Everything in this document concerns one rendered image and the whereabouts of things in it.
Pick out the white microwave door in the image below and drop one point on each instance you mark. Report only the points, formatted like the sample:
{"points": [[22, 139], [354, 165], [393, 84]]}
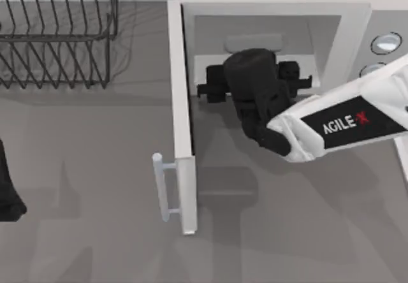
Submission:
{"points": [[180, 111]]}

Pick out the round microwave knob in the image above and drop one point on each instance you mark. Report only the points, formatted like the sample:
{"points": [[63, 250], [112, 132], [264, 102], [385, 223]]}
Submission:
{"points": [[386, 42], [369, 69]]}

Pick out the pale microwave oven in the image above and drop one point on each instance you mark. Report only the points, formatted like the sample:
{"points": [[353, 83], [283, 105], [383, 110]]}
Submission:
{"points": [[354, 21]]}

